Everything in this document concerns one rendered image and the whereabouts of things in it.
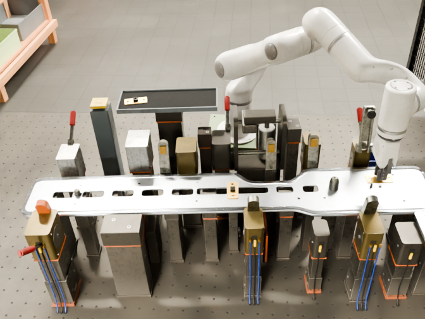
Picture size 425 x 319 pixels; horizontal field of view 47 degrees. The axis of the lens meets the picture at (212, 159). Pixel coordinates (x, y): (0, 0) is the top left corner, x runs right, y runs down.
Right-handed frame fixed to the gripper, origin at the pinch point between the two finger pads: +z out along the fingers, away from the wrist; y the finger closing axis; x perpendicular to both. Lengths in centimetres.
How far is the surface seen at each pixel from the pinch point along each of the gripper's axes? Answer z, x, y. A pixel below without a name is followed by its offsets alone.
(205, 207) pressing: 11, -56, 3
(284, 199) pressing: 10.4, -30.0, 0.4
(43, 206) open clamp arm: 0, -105, 11
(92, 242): 32, -99, -2
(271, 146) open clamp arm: 1.9, -33.1, -17.4
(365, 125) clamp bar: -4.3, -0.9, -19.9
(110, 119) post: 1, -92, -36
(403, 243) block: 12.5, 4.0, 18.5
